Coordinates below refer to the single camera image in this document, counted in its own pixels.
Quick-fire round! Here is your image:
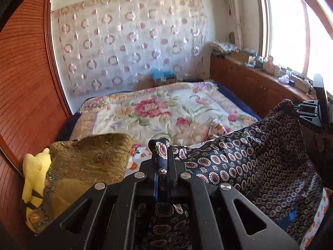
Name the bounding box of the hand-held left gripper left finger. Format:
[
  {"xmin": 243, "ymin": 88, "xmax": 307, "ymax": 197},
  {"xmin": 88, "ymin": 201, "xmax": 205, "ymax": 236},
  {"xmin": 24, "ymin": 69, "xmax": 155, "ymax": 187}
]
[{"xmin": 34, "ymin": 159, "xmax": 158, "ymax": 250}]

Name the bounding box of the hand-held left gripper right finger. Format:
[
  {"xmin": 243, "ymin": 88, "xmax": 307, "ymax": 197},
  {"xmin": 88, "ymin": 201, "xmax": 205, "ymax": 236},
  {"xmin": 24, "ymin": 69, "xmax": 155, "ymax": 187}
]
[{"xmin": 166, "ymin": 148, "xmax": 300, "ymax": 250}]

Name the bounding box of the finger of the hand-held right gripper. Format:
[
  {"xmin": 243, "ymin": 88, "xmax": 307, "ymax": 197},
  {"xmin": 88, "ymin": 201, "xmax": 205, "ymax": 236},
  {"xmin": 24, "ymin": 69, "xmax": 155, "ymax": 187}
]
[{"xmin": 294, "ymin": 100, "xmax": 320, "ymax": 126}]

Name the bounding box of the navy circle-patterned shirt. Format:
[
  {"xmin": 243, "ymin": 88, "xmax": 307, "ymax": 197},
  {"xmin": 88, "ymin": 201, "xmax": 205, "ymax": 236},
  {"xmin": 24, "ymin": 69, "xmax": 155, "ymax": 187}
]
[{"xmin": 135, "ymin": 99, "xmax": 323, "ymax": 250}]

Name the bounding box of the pink bottle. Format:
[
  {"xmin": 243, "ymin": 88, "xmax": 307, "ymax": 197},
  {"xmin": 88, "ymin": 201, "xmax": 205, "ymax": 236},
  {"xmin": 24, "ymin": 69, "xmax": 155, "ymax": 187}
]
[{"xmin": 264, "ymin": 56, "xmax": 275, "ymax": 73}]

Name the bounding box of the gold patterned pillow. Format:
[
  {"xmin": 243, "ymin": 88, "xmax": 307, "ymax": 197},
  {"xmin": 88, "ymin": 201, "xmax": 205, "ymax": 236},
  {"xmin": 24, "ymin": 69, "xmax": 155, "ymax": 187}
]
[{"xmin": 34, "ymin": 133, "xmax": 134, "ymax": 233}]

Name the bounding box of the wooden side cabinet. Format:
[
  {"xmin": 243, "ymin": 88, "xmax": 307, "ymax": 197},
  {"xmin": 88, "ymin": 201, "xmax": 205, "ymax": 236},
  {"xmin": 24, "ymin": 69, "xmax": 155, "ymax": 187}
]
[{"xmin": 209, "ymin": 55, "xmax": 320, "ymax": 125}]

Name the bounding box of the floral quilt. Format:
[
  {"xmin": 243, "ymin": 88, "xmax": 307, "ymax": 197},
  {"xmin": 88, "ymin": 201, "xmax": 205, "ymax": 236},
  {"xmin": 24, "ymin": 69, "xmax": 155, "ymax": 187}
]
[{"xmin": 70, "ymin": 81, "xmax": 258, "ymax": 146}]

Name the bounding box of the wooden framed window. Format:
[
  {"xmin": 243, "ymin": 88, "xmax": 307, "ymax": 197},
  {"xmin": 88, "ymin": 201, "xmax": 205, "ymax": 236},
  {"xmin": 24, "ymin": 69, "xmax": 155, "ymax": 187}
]
[{"xmin": 256, "ymin": 0, "xmax": 333, "ymax": 84}]

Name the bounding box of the cardboard box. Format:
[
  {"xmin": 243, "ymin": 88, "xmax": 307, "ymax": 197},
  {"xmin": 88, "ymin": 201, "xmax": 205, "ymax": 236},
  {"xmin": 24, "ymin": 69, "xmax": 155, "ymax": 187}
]
[{"xmin": 230, "ymin": 51, "xmax": 251, "ymax": 63}]

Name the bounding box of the stack of folded cloths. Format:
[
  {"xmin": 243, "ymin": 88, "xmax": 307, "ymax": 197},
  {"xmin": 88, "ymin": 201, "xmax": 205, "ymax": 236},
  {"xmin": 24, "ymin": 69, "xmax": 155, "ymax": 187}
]
[{"xmin": 211, "ymin": 41, "xmax": 238, "ymax": 56}]

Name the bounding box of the yellow plush toy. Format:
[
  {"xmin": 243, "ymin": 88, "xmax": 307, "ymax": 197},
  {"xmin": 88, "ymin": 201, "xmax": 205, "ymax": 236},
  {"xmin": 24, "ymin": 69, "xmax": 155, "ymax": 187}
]
[{"xmin": 21, "ymin": 148, "xmax": 52, "ymax": 233}]

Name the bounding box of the blue bag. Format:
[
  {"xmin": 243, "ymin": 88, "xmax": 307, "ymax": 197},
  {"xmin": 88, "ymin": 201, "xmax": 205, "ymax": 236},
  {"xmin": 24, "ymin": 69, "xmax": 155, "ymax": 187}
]
[{"xmin": 151, "ymin": 68, "xmax": 177, "ymax": 86}]

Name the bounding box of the bundled window curtain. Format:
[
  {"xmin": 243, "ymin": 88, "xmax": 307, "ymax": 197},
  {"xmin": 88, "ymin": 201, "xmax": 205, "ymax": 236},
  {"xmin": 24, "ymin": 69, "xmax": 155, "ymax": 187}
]
[{"xmin": 224, "ymin": 0, "xmax": 244, "ymax": 45}]

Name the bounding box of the sheer circle-patterned wall curtain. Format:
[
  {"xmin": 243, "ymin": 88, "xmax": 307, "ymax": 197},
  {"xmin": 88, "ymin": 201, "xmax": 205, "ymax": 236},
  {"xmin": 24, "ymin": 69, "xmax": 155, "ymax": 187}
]
[{"xmin": 52, "ymin": 0, "xmax": 210, "ymax": 97}]

